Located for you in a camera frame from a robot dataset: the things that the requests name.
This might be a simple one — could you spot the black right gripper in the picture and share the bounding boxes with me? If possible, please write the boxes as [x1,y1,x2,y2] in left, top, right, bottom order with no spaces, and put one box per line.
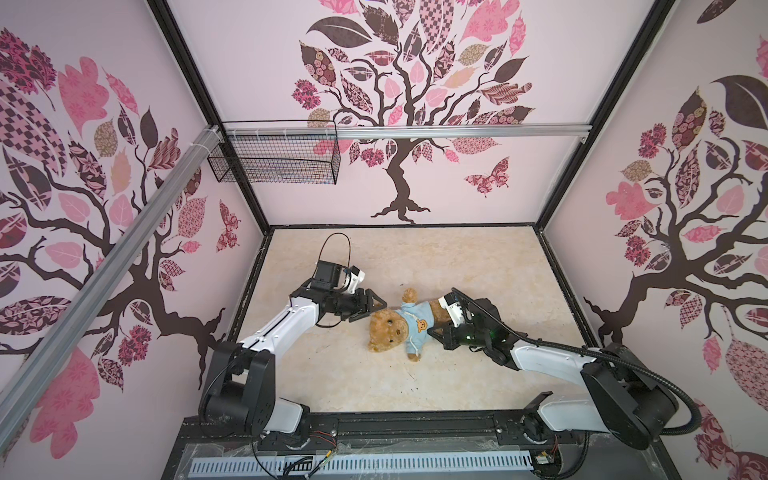
[426,317,489,350]

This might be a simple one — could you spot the brown plush teddy bear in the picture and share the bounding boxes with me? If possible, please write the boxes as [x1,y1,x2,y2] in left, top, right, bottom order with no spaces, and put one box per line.
[368,288,451,362]

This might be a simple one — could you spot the light blue teddy shirt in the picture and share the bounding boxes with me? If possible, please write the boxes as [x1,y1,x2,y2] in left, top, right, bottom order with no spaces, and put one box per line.
[396,302,435,356]

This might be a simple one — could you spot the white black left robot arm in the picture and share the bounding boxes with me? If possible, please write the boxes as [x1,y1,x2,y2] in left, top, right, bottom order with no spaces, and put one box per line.
[198,261,387,437]

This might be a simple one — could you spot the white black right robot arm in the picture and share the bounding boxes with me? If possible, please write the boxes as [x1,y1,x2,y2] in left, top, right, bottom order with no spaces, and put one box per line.
[430,291,679,450]

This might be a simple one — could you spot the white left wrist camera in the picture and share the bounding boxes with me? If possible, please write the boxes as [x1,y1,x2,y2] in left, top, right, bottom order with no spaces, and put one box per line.
[343,266,365,294]

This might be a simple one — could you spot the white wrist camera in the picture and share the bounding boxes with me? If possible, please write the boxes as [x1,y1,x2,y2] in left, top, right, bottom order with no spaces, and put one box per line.
[343,266,365,294]
[438,291,473,328]

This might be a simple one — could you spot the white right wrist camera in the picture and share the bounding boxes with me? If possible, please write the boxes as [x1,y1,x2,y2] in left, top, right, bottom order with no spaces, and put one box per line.
[438,291,473,328]

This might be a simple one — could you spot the thin black camera cable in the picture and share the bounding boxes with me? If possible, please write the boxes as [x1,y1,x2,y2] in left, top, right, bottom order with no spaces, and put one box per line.
[317,232,353,268]

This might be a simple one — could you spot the black wire mesh basket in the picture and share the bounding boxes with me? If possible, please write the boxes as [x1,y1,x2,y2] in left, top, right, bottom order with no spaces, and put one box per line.
[208,120,341,185]

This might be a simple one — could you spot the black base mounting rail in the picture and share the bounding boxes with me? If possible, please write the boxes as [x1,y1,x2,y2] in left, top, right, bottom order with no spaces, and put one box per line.
[162,410,681,479]

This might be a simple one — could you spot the white slotted cable duct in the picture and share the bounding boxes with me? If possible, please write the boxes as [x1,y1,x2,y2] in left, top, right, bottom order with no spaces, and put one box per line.
[186,451,533,479]

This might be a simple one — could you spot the aluminium rail back wall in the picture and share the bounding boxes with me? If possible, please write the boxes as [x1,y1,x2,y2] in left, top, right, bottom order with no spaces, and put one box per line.
[224,121,592,140]

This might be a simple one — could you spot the aluminium rail wall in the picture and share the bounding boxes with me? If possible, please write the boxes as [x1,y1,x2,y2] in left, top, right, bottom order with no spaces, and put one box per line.
[1,125,223,449]
[224,121,592,140]

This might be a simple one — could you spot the black corner frame post left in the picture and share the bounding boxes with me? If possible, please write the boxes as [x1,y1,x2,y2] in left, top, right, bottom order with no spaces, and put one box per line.
[147,0,272,236]

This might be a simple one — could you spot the black corner frame post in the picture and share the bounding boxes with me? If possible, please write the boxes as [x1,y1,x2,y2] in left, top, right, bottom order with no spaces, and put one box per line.
[147,0,272,236]
[535,0,678,233]

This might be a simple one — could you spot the black corrugated cable conduit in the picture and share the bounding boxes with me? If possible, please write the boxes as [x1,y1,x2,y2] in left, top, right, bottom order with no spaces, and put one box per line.
[449,287,703,437]

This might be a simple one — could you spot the black corner frame post right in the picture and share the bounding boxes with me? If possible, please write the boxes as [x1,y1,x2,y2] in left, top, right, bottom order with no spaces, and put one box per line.
[535,0,678,233]

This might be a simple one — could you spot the aluminium rail left wall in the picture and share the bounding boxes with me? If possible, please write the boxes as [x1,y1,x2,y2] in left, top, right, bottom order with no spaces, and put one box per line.
[1,125,223,449]

